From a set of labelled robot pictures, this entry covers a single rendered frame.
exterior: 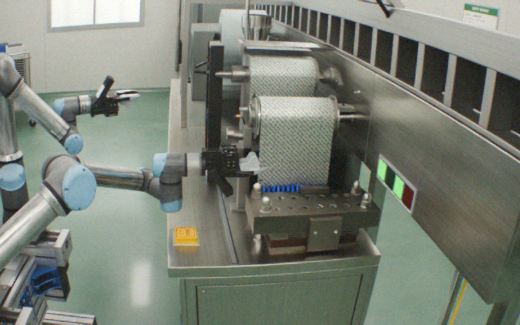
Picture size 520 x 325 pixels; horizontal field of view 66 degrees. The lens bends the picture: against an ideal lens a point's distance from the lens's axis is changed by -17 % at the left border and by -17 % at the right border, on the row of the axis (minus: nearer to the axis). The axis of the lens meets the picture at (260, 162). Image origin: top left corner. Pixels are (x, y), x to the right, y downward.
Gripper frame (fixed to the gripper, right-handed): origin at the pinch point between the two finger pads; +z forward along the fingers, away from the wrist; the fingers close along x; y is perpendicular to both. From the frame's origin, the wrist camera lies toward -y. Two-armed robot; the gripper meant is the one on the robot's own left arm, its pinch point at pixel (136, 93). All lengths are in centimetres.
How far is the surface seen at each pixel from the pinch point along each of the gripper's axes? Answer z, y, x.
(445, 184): 34, -22, 120
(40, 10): -9, 61, -547
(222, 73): 25.7, -13.6, 23.9
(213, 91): 24.0, -5.8, 20.8
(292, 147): 34, -1, 61
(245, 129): 23, -3, 49
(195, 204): 10, 28, 41
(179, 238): -5, 23, 64
